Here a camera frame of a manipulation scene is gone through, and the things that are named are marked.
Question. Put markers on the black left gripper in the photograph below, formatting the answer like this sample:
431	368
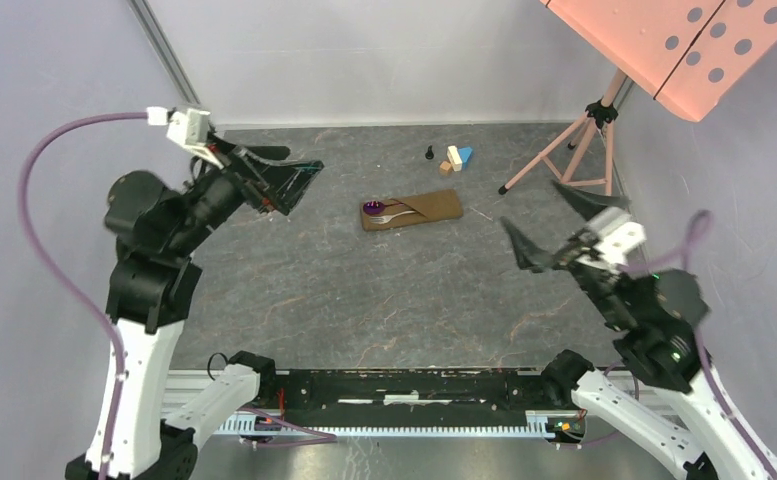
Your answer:
276	184

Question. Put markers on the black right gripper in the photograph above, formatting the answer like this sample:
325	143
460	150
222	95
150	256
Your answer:
528	253

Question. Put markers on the purple spoon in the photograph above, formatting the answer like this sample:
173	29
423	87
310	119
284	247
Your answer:
375	208

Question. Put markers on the silver fork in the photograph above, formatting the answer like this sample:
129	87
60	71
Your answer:
385	219

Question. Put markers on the brown cloth napkin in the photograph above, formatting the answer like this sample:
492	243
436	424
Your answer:
431	207

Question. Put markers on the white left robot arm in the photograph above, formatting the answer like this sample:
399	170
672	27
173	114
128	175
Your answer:
151	288

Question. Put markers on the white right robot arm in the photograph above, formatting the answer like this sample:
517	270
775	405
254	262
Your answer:
709	438

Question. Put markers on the blue wooden triangle block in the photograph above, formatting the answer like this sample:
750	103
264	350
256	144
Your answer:
465	154

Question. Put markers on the pink tripod stand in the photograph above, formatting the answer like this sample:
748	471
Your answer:
598	119

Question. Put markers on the small tan wooden cube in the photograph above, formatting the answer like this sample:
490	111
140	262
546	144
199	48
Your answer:
445	168

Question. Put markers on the cream toy brick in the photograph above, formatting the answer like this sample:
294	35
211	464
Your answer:
454	158

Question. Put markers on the pink perforated stand board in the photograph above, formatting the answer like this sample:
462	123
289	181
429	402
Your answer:
686	54

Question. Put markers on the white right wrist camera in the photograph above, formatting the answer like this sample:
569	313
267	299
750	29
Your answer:
617	235

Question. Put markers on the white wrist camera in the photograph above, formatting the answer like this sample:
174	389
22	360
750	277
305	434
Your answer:
188	127
617	235

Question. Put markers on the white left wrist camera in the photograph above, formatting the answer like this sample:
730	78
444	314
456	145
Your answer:
188	127

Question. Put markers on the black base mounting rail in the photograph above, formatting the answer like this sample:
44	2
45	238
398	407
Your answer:
428	397

